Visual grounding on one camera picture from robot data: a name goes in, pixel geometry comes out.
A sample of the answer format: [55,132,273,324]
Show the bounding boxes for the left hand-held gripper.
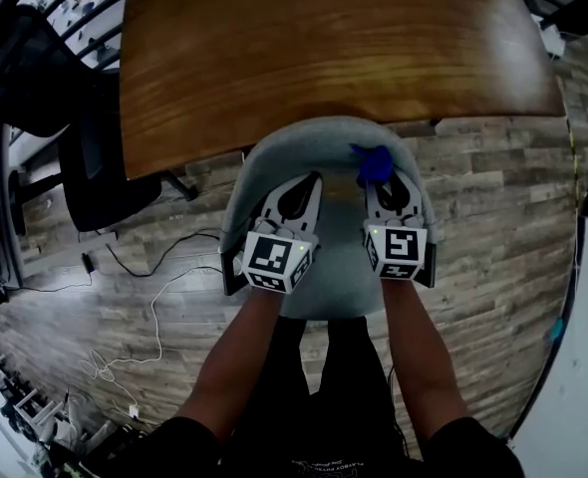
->
[241,170,324,297]

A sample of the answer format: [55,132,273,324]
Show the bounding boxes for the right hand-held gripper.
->
[363,171,429,283]

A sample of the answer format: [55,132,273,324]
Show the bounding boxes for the blue wiping cloth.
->
[349,142,394,185]

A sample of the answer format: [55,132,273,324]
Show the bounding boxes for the grey shell chair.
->
[218,116,439,322]

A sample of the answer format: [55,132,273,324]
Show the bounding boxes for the person's left forearm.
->
[173,286,283,445]

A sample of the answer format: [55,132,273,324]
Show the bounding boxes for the person's right forearm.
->
[381,276,469,442]

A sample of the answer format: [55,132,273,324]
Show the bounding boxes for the black mesh office chair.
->
[0,5,199,233]

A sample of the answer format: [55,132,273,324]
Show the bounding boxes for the wooden table with black legs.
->
[119,0,567,182]

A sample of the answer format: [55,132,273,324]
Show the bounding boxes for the person's black trousers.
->
[223,316,405,467]

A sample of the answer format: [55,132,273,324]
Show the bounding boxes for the yellow black striped floor tape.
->
[565,115,582,203]

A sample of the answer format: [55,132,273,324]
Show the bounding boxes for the person's black shirt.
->
[144,415,524,478]

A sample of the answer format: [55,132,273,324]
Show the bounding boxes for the white metal rack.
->
[0,346,71,437]

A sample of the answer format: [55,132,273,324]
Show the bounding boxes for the white power strip cable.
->
[78,265,223,410]

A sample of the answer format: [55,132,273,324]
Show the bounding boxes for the black power adapter with cable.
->
[4,231,223,293]

